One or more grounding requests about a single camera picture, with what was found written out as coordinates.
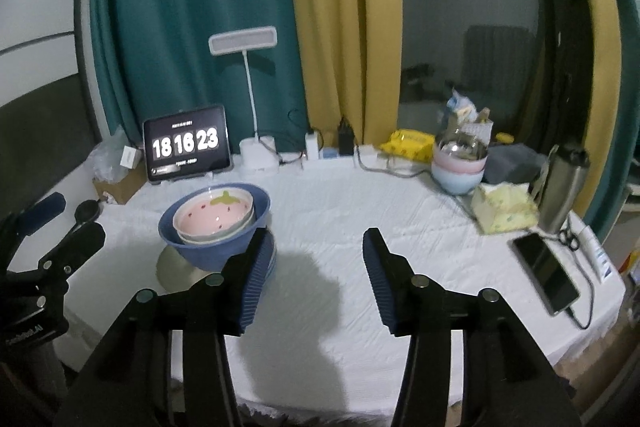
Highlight black round pouch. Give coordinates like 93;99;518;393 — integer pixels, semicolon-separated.
74;199;101;227

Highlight dark blue bowl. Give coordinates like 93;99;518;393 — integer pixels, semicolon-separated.
158;182;271;272

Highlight beige plate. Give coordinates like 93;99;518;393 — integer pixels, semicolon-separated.
156;246;208;293

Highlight cardboard box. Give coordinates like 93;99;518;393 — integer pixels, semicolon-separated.
92;162;148;205

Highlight cream bowl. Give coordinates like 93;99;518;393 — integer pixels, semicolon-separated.
176;210;255;244

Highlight clear plastic bag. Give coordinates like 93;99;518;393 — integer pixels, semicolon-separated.
87;126;129;184

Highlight white small box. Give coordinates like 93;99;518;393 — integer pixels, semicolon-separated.
119;145;142;170

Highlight pink strawberry bowl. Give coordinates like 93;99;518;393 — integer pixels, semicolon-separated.
172;186;254;239

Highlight black power adapter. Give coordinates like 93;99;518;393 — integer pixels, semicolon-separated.
337;117;355;156

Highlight tablet showing clock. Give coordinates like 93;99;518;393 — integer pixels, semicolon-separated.
142;104;233;184

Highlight white desk lamp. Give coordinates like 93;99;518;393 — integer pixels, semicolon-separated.
207;25;280;172

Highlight white charger plug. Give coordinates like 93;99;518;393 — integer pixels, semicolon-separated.
305;131;320;161

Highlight snack bags in bowl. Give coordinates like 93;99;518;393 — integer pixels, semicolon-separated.
436;88;494;146

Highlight black smartphone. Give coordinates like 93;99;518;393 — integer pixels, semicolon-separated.
511;233;579;317

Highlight grey folded cloth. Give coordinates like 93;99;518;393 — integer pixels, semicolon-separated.
483;143;547;185

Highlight white tube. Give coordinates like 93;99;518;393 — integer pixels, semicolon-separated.
578;225;613;283

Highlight steel travel mug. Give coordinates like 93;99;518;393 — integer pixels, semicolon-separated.
538;142;590;234

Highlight teal curtain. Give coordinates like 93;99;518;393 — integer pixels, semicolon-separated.
89;0;308;152

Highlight yellow curtain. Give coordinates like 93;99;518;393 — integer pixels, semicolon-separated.
293;0;402;145

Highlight black charging cable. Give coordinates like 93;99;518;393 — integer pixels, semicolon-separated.
562;231;598;331

